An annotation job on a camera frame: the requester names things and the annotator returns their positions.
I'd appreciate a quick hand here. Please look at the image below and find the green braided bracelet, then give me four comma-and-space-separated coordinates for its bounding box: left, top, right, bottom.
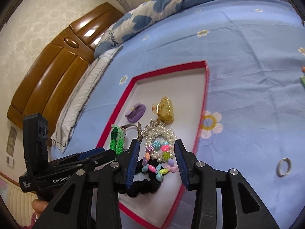
108, 124, 127, 160

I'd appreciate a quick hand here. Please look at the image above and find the brown strap wrist watch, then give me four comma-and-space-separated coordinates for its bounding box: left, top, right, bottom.
120, 122, 143, 152

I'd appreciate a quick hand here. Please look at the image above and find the black scrunchie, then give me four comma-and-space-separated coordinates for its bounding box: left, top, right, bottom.
118, 159, 164, 198

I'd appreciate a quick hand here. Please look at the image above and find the purple hair tie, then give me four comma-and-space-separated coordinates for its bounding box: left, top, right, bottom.
124, 103, 146, 123

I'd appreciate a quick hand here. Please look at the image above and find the white pearl bracelet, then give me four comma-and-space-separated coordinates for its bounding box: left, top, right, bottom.
140, 118, 177, 162

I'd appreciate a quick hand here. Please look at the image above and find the colourful plastic bead bracelet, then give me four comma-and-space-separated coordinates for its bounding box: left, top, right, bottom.
142, 140, 177, 181

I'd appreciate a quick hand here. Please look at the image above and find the yellow hair claw clip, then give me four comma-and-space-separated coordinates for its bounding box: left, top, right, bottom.
152, 96, 174, 124

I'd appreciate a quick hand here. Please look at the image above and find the left hand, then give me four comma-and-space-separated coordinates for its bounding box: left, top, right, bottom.
31, 198, 49, 219

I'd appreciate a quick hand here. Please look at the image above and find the white striped pillow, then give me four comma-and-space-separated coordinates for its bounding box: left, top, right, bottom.
51, 46, 123, 152

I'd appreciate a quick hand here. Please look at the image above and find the white radiator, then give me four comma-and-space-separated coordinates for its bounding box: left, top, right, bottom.
0, 174, 37, 226

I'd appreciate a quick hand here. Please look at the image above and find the wooden headboard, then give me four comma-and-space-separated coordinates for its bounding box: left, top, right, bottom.
7, 2, 123, 136

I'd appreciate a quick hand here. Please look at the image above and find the blue floral bed sheet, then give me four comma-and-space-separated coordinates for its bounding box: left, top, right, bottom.
51, 0, 304, 228

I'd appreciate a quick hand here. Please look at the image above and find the red rimmed white tray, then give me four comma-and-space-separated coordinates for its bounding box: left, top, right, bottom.
97, 60, 209, 228

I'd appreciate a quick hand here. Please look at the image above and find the wall switch panel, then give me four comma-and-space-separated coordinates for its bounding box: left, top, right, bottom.
6, 126, 18, 168

